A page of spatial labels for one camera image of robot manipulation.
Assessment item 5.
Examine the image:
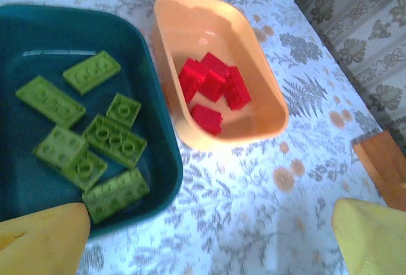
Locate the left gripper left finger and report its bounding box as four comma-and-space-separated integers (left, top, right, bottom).
0, 202, 91, 275

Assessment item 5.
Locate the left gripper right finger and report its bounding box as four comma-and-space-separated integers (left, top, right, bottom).
331, 198, 406, 275

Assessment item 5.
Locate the small green lego plate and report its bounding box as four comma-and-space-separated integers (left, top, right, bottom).
105, 93, 142, 128
63, 151, 108, 192

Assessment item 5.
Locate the red lego brick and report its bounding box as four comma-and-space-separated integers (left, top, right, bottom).
190, 104, 223, 136
178, 58, 207, 104
223, 66, 251, 111
198, 52, 231, 102

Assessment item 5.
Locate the brown wooden board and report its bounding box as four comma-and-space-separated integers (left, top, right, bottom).
351, 130, 406, 212

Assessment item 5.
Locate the floral patterned tablecloth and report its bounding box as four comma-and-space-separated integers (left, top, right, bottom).
0, 0, 406, 275

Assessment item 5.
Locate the teal plastic container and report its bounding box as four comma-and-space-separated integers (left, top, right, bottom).
0, 4, 185, 239

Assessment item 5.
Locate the orange plastic container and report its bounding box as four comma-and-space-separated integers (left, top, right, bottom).
151, 0, 290, 152

